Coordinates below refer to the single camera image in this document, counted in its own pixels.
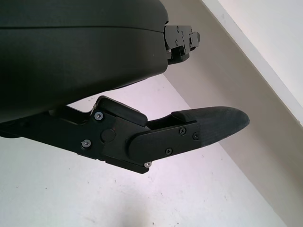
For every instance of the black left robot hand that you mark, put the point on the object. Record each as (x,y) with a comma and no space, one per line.
(82,59)

